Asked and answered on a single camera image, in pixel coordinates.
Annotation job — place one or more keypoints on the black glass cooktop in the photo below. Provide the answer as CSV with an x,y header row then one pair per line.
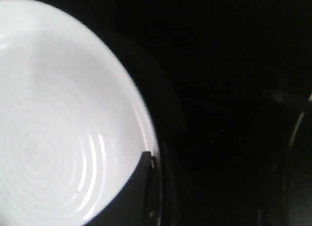
x,y
229,86

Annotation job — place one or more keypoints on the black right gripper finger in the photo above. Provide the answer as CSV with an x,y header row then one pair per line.
x,y
135,204

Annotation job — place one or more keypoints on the white round plate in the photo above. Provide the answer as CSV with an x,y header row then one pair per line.
x,y
73,124

